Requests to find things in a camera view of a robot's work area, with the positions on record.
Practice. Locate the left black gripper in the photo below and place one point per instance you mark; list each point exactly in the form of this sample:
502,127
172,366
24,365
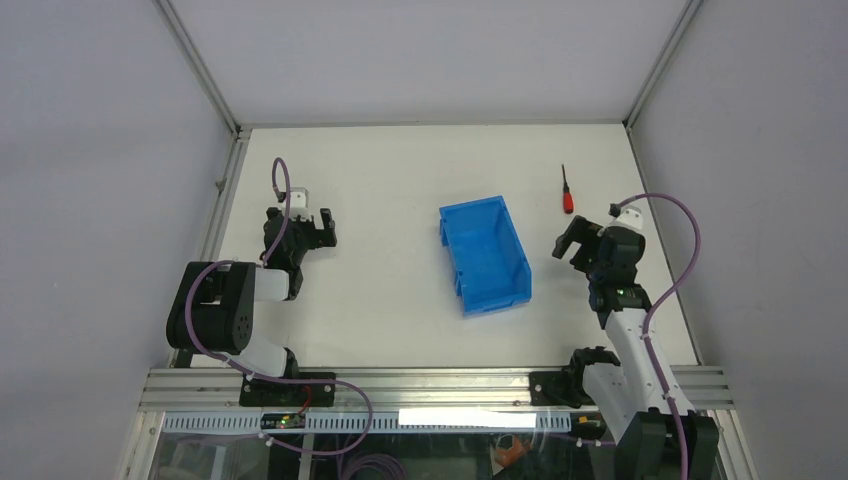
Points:
318,237

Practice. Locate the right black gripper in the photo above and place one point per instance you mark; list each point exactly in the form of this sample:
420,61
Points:
582,231

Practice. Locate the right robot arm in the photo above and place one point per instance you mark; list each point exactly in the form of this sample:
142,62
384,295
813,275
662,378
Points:
657,431

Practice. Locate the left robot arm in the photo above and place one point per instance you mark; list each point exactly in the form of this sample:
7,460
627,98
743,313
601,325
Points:
213,310

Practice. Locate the red black screwdriver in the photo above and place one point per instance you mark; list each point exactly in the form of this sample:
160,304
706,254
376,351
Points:
567,198

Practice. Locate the blue plastic bin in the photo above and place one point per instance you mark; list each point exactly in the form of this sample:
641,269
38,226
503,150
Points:
491,271

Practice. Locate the small green circuit board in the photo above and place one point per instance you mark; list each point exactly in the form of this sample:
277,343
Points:
282,421

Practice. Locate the orange object under table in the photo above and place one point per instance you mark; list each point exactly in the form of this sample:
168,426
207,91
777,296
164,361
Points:
506,450

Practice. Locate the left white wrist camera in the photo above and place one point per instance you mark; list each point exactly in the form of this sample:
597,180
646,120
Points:
297,199

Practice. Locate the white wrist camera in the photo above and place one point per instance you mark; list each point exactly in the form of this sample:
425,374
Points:
297,199
628,217

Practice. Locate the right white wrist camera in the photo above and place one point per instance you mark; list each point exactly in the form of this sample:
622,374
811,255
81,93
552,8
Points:
628,217

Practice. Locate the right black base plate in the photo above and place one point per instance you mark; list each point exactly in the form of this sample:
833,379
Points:
556,388

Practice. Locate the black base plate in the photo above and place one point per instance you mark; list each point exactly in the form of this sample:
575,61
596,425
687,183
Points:
262,393
556,388

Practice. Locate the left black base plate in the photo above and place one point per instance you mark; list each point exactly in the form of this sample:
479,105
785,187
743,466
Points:
262,393

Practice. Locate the aluminium front rail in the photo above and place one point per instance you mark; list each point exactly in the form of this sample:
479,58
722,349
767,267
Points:
386,389

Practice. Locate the white slotted cable duct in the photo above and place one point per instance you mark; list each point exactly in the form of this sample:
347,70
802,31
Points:
404,421

